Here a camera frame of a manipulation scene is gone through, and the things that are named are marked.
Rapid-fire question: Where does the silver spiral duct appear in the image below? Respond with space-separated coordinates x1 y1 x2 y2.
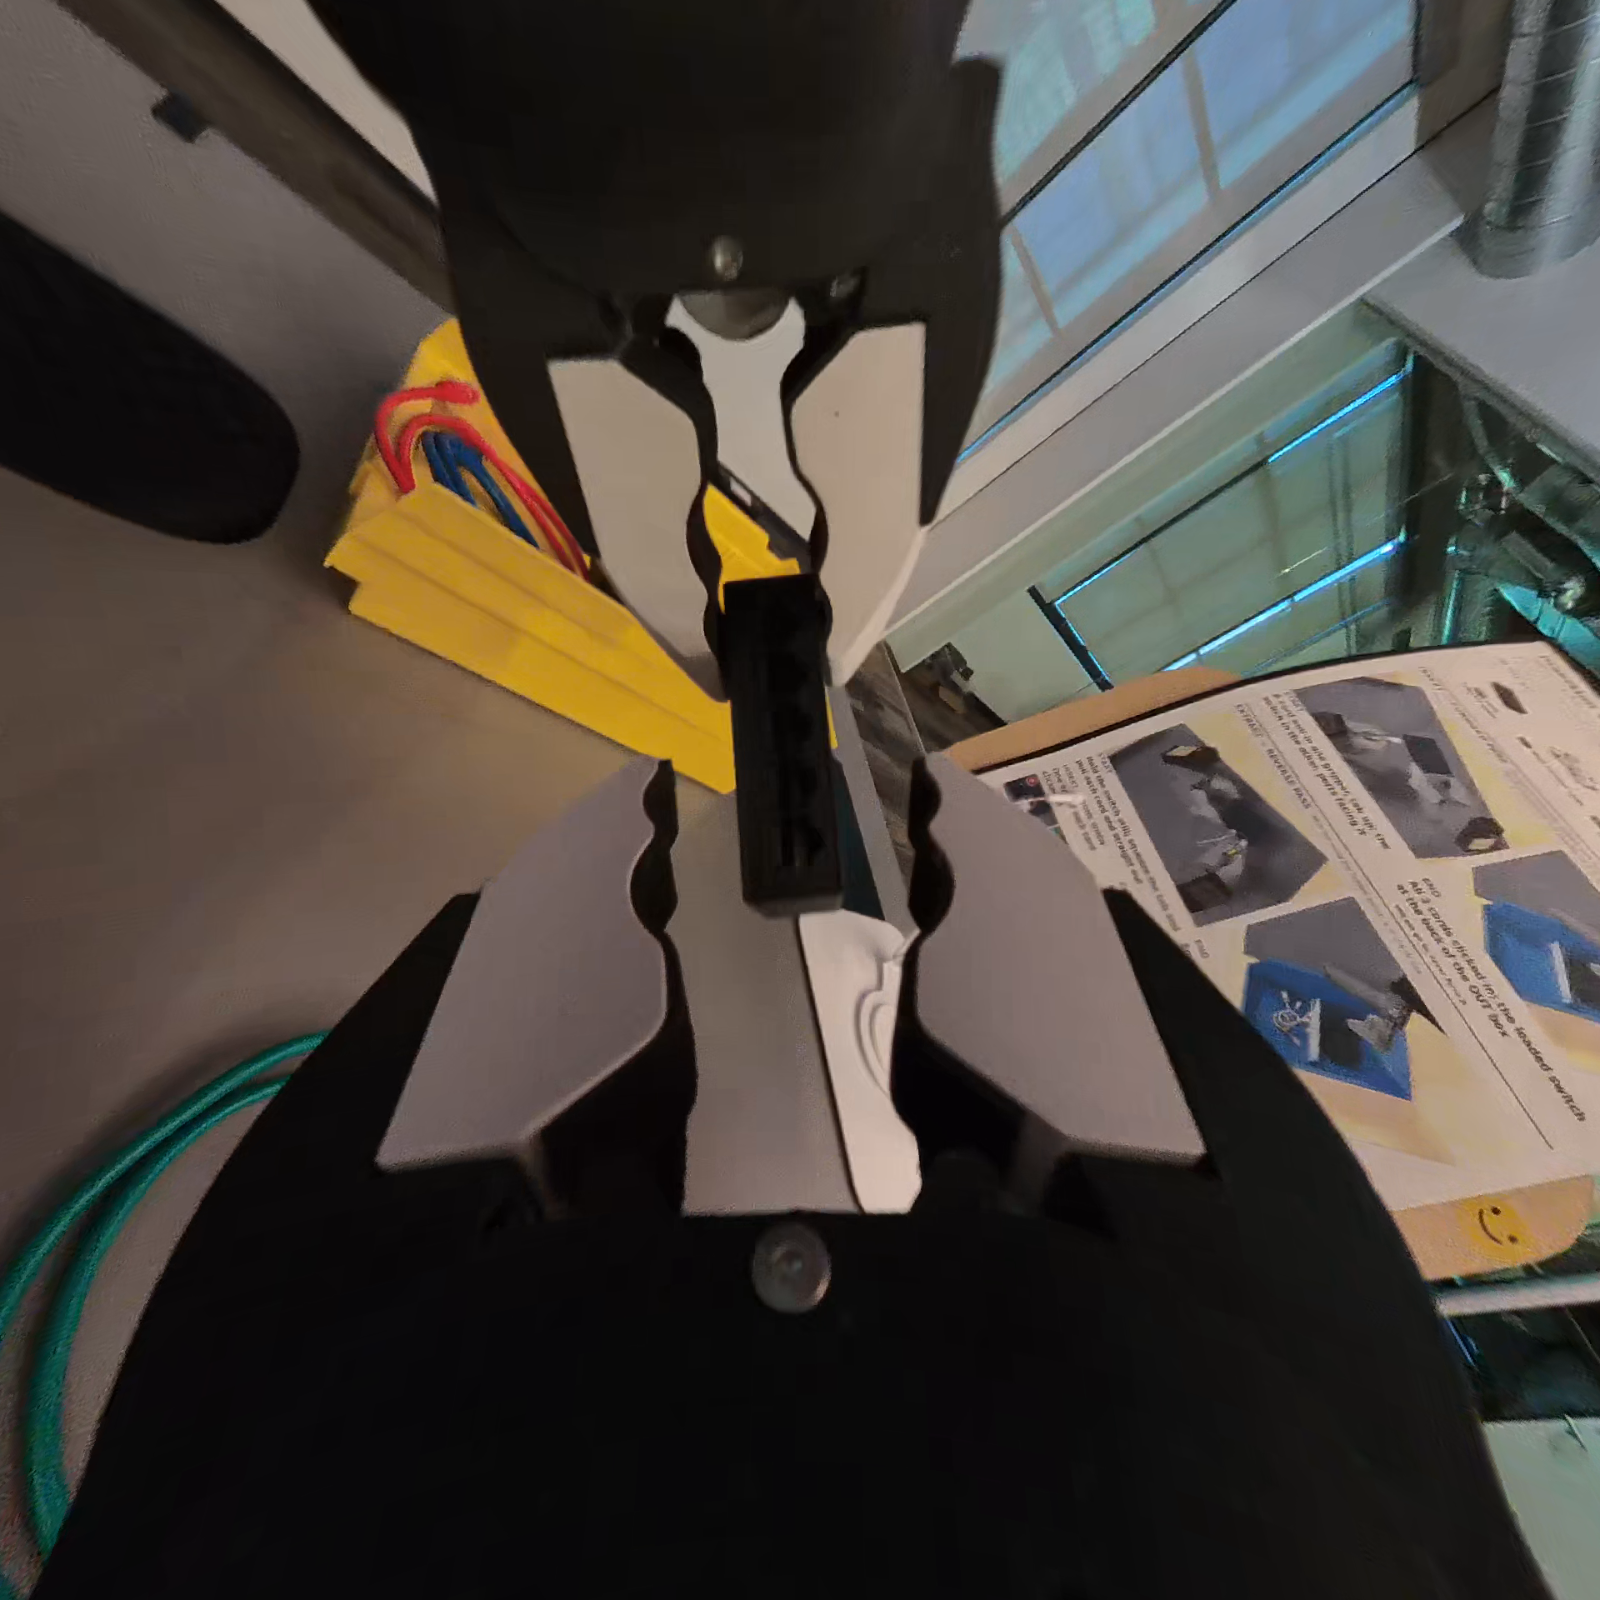
1461 0 1600 278

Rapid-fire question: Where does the black network switch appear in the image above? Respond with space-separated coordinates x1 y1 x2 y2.
719 574 842 915

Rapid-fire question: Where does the blue ethernet cable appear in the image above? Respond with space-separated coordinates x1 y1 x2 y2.
419 430 551 551

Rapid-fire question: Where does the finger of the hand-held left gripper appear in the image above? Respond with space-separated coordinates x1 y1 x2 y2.
783 317 931 685
547 346 730 699

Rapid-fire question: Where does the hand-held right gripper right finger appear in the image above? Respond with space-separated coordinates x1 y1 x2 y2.
886 753 1210 1211

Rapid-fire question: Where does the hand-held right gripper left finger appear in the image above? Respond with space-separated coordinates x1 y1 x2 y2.
374 755 699 1213

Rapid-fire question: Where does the red ethernet cable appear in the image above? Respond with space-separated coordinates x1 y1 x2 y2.
374 379 588 576

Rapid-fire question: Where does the white sign stand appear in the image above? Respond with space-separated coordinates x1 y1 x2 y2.
797 917 925 1215

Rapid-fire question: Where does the green ethernet cable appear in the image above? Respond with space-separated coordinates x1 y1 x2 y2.
0 1030 333 1556

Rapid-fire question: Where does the yellow plastic bin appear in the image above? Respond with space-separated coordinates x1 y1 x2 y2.
321 317 738 794

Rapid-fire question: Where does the wooden board with instruction sheet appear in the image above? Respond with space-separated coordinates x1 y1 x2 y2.
943 642 1600 1281

